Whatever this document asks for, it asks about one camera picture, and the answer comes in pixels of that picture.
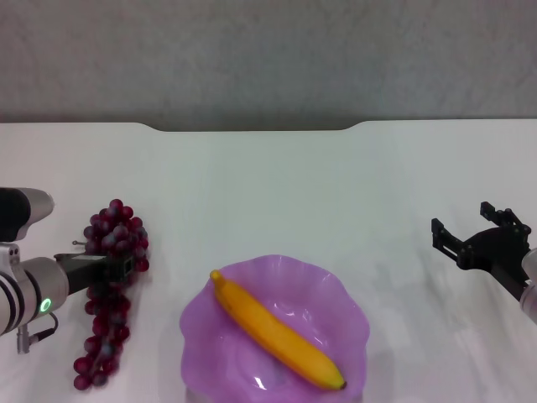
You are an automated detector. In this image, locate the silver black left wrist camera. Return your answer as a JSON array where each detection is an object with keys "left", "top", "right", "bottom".
[{"left": 0, "top": 187, "right": 55, "bottom": 243}]

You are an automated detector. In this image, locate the purple translucent wavy plate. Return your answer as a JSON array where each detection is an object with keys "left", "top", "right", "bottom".
[{"left": 179, "top": 254, "right": 370, "bottom": 403}]

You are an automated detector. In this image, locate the black cable with metal plug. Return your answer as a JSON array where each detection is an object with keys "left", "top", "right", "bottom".
[{"left": 15, "top": 312, "right": 60, "bottom": 356}]

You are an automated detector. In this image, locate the yellow banana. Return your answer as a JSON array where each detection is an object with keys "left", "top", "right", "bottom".
[{"left": 209, "top": 269, "right": 348, "bottom": 391}]

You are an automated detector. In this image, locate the dark red grape bunch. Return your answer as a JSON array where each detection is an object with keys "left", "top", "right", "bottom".
[{"left": 71, "top": 198, "right": 150, "bottom": 390}]

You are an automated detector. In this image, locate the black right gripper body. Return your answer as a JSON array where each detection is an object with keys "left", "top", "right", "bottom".
[{"left": 457, "top": 225, "right": 533, "bottom": 301}]

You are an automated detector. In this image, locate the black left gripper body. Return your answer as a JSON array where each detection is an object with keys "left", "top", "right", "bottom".
[{"left": 53, "top": 253, "right": 112, "bottom": 296}]

